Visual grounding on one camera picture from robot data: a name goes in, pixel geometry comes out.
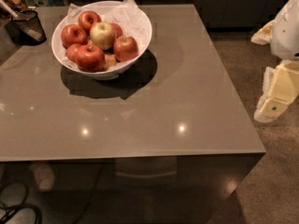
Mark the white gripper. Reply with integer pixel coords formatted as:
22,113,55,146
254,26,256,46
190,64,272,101
251,0,299,123

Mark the red apple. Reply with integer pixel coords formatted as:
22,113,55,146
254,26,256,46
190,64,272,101
111,22,122,38
78,10,101,33
61,24,88,48
65,44,81,63
77,45,105,72
113,35,139,62

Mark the white paper bowl liner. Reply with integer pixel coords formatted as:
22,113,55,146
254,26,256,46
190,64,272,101
57,0,150,72

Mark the red apple behind yellow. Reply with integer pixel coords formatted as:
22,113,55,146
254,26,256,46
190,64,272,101
111,22,122,38

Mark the white ceramic bowl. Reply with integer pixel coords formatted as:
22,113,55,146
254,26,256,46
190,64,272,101
50,0,153,81

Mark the pale apple bottom of bowl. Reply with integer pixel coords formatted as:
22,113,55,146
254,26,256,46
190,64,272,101
104,52,118,71

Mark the yellow green apple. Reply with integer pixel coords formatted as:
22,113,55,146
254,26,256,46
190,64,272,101
90,21,117,50

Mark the red apple front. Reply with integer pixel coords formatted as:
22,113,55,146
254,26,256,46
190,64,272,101
77,45,105,72

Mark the red apple top back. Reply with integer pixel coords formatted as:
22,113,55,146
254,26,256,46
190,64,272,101
78,10,101,33

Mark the black mesh basket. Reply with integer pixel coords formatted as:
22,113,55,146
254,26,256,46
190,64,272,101
1,10,47,46

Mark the black cable on floor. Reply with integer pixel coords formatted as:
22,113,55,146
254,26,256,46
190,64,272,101
0,182,43,224

